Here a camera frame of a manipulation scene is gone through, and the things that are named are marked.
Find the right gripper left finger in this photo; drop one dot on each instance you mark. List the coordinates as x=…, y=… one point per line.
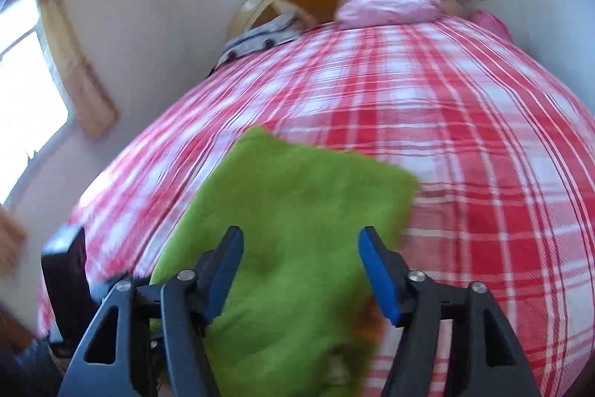
x=139, y=331

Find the green striped knit sweater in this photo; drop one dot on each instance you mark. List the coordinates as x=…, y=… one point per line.
x=292, y=322

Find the person's left hand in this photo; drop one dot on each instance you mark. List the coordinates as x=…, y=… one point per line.
x=13, y=334

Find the left yellow curtain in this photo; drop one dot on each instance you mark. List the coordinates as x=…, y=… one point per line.
x=93, y=107

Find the left window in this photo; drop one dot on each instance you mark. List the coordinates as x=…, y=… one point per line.
x=35, y=111

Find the red plaid bed sheet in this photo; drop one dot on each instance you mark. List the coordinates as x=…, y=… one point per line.
x=503, y=151

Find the pink cloth beside bed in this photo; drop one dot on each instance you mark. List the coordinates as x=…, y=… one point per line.
x=488, y=21

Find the pink pillow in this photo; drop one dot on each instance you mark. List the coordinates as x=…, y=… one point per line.
x=366, y=13

